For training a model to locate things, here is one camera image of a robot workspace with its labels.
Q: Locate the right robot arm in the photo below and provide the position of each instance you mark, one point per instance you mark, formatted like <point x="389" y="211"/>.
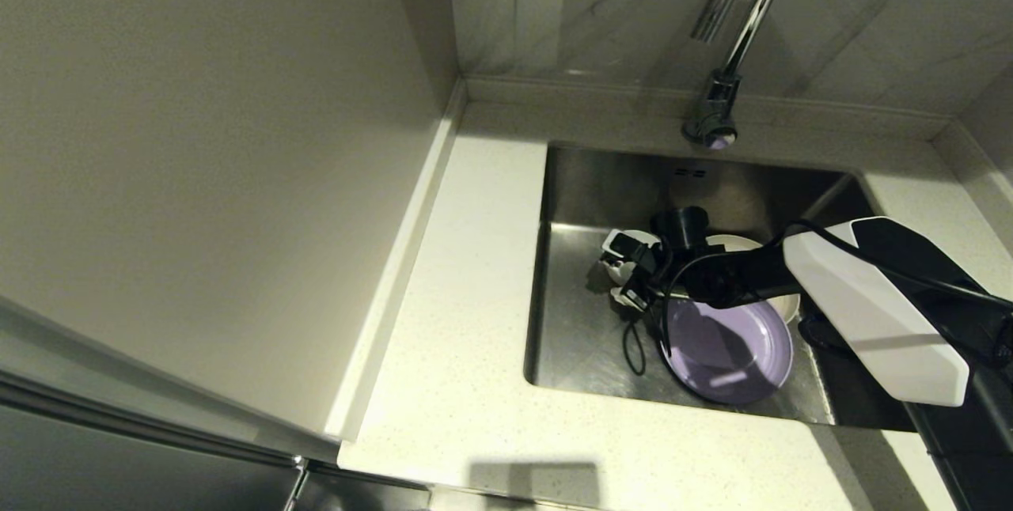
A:
<point x="870" y="313"/>

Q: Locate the chrome gooseneck faucet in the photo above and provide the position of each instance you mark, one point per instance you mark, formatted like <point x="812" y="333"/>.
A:
<point x="716" y="111"/>

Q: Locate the grey cabinet door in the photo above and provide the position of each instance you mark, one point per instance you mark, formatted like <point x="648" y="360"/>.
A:
<point x="119" y="456"/>

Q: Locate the purple round plate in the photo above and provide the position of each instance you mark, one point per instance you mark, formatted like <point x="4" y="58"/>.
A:
<point x="728" y="361"/>

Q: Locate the stainless steel sink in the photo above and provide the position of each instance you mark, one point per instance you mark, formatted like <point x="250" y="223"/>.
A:
<point x="586" y="337"/>

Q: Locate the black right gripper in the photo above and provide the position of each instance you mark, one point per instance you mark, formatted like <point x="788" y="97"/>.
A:
<point x="645" y="281"/>

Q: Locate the beige round plate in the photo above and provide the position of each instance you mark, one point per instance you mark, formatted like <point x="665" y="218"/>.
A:
<point x="732" y="242"/>

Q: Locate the beige cabinet side panel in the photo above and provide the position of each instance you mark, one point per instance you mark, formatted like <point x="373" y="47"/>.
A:
<point x="198" y="163"/>

